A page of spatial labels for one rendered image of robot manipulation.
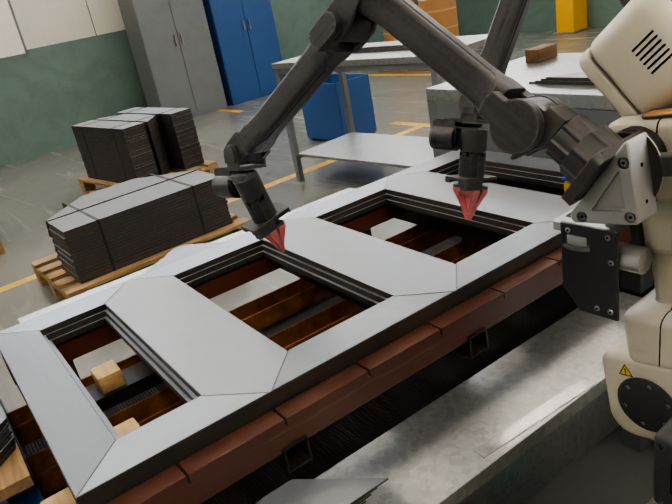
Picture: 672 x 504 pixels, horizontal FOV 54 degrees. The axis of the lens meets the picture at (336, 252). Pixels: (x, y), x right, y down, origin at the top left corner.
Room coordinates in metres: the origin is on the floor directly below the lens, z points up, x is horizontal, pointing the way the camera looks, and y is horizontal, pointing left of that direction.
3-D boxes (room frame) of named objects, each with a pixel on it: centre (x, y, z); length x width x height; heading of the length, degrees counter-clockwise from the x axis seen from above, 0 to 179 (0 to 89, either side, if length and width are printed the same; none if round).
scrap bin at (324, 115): (6.47, -0.28, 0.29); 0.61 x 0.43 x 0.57; 34
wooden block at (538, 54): (2.52, -0.91, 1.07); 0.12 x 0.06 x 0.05; 124
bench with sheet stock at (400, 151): (4.77, -0.56, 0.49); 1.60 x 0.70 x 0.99; 39
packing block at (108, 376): (1.21, 0.52, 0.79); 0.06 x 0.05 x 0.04; 32
